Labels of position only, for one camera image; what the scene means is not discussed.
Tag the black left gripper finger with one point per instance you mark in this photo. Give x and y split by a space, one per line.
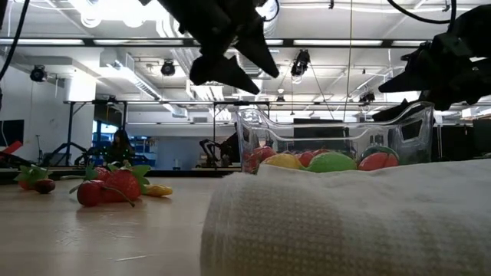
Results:
222 74
259 50

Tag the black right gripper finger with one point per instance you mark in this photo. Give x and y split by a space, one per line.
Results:
414 81
399 109

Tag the round red toy fruit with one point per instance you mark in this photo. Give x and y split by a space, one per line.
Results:
377 162

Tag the clear plastic tupperware container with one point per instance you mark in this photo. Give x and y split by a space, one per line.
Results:
268 130

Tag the green toy lime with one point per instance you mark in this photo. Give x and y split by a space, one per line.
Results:
331 163

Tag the yellow toy lemon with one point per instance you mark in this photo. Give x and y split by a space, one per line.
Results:
282 161

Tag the small yellow toy banana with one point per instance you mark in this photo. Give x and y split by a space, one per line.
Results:
158 189

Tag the small toy strawberry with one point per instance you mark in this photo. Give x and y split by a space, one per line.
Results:
101 173

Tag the dark red toy cherry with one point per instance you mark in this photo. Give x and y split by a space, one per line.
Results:
44 186

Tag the toy strawberry with big leaves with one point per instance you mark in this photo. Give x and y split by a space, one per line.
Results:
27 176

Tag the black overhead crossbar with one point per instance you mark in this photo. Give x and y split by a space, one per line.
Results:
287 42

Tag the black ceiling spotlight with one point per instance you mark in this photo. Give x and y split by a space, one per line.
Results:
367 97
167 68
38 73

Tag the black partition panels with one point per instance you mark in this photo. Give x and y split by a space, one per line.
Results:
452 142

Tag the black background robot arms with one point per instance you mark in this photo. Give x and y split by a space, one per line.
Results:
209 147

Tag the black stand with screen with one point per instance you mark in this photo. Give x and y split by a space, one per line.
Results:
109 113

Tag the white waffle dish towel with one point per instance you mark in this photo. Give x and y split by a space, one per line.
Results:
345 222

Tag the red bar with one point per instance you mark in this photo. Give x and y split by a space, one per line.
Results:
9 148

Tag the black hanging camera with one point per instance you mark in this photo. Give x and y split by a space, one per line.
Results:
300 65

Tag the dark wall screen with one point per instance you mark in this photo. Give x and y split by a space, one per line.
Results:
11 132

